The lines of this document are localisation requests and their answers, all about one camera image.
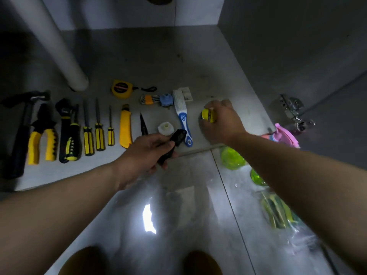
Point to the person's left hand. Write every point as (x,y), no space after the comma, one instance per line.
(137,157)

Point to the person's right hand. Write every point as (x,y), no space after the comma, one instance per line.
(226,125)

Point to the person's right thumb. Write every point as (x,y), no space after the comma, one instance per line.
(205,128)

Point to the person's left thumb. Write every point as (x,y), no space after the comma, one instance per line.
(160,141)

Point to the yellow tape roll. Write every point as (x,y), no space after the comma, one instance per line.
(205,114)

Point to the black handheld tool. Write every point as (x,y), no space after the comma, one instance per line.
(177,136)

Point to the person's left forearm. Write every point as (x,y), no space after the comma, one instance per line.
(51,220)

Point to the person's right forearm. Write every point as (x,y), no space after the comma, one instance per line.
(304,186)

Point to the white thread seal tape roll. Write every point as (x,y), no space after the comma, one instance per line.
(165,128)

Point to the yellow utility knife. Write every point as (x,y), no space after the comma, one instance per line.
(125,128)

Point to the small white plastic box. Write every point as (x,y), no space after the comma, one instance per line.
(187,93)

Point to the large green translucent object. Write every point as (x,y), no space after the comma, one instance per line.
(231,158)

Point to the hex key set blue holder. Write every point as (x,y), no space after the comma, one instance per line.
(166,100)

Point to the hex key set orange holder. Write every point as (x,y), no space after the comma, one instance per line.
(148,99)

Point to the small yellow striped screwdriver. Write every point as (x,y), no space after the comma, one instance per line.
(111,136)

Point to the yellow tape measure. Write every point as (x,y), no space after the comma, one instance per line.
(122,89)

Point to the small green translucent object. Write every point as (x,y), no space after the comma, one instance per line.
(256,178)

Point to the pink plastic object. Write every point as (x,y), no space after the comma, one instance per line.
(283,136)

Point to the thick black yellow screwdriver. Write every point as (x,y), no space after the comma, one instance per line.
(74,140)

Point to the metal cabinet hinge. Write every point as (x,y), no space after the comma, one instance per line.
(292,107)

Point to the black adjustable wrench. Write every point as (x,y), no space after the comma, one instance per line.
(63,128)

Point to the clear bag with green items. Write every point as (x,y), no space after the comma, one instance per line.
(276,211)

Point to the person's right brown shoe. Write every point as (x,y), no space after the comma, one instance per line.
(202,263)

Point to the person's brown shoe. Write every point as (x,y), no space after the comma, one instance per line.
(202,263)
(83,262)

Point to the black hammer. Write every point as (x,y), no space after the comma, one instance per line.
(21,137)

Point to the white plastic pipe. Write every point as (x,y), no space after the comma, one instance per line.
(54,45)

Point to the person's left brown shoe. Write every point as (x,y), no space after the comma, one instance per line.
(83,262)

